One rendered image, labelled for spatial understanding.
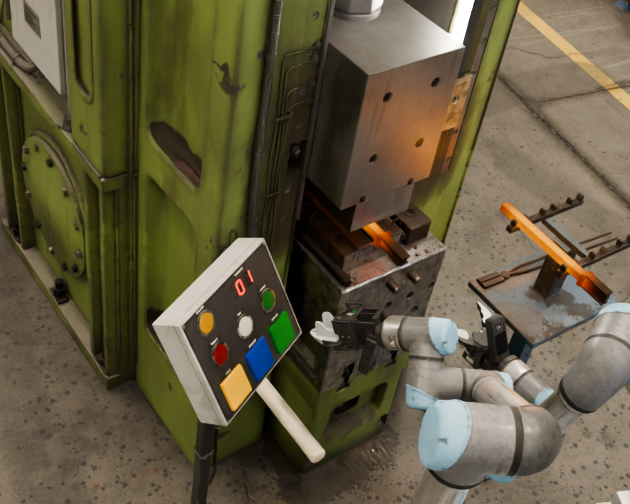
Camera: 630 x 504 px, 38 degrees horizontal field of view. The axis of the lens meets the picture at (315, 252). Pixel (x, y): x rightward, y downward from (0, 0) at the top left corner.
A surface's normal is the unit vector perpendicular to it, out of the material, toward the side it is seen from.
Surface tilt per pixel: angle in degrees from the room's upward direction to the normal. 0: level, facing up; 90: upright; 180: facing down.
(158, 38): 90
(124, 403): 0
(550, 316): 0
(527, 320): 0
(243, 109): 90
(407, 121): 90
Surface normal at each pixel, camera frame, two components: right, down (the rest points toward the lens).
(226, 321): 0.82, 0.00
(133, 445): 0.14, -0.72
